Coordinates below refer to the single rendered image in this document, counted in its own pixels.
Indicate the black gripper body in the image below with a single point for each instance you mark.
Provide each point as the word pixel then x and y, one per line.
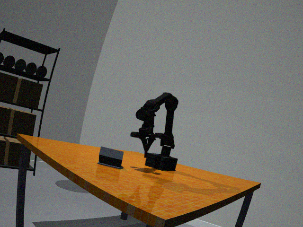
pixel 152 136

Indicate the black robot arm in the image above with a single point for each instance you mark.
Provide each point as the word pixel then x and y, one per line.
pixel 147 114

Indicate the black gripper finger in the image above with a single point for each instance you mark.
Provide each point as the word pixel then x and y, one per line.
pixel 149 143
pixel 143 142

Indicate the grey flat panel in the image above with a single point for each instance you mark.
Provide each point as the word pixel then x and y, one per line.
pixel 110 157

